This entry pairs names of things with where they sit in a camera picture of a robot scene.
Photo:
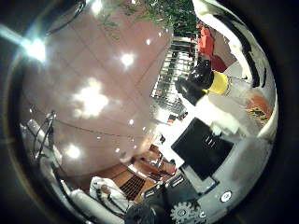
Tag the red chair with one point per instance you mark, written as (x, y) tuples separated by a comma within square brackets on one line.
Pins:
[(205, 40), (218, 64)]

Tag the clear spray bottle yellow label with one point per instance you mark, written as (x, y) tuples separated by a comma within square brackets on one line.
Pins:
[(219, 82)]

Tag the black grid floor mat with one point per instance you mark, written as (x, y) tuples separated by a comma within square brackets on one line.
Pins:
[(132, 186)]

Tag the green leafy plant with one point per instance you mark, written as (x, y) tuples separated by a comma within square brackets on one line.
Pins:
[(174, 15)]

